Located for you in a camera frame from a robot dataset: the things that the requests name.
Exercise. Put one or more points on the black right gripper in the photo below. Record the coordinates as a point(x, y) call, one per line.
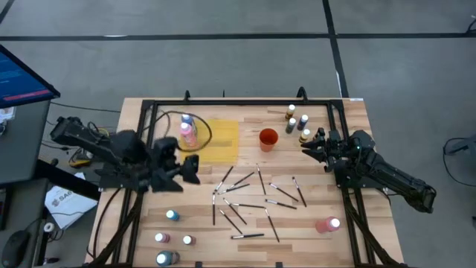
point(334, 152)

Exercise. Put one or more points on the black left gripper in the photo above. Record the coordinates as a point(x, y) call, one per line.
point(165, 152)

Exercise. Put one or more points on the small yellow paint bottle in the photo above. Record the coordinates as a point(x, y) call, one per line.
point(304, 136)

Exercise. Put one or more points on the large pink paint bottle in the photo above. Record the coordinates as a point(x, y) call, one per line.
point(189, 137)

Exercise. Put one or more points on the small blue paint bottle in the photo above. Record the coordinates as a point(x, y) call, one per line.
point(302, 122)

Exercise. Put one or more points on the small green paint bottle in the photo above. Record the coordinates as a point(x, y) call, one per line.
point(290, 126)

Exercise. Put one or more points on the large blue paint bottle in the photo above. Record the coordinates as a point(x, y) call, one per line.
point(187, 119)

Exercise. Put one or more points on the small orange paint bottle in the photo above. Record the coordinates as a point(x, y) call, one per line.
point(290, 111)

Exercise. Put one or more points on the orange plastic cup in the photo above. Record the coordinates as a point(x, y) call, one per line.
point(268, 143)

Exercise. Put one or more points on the small teal paint bottle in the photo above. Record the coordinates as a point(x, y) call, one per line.
point(172, 215)

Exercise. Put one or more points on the large red paint bottle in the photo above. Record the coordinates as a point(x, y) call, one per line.
point(325, 225)

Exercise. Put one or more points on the small crimson paint bottle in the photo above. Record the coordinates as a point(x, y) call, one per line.
point(162, 237)

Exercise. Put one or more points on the small red-orange paint bottle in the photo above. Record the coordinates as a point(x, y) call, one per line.
point(189, 240)

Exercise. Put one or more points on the large teal paint bottle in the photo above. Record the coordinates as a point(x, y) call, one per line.
point(167, 258)

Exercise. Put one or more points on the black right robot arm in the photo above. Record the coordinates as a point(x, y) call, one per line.
point(394, 178)

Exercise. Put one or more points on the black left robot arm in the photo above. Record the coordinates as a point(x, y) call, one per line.
point(93, 143)

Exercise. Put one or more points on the yellow translucent plastic bin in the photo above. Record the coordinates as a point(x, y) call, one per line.
point(223, 145)

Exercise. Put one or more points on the white table edge label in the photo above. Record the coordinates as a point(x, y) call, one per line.
point(356, 99)

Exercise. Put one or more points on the black slanted bar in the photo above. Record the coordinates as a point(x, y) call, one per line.
point(74, 182)

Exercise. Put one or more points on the white paper sheet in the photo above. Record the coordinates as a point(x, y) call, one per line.
point(68, 204)

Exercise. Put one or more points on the white tape roll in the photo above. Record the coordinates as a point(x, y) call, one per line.
point(48, 227)

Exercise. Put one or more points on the computer monitor blue screen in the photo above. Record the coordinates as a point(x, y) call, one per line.
point(18, 80)

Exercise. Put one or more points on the black computer mouse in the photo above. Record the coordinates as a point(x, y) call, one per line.
point(15, 247)

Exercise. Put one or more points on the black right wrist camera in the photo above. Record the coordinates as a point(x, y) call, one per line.
point(320, 134)

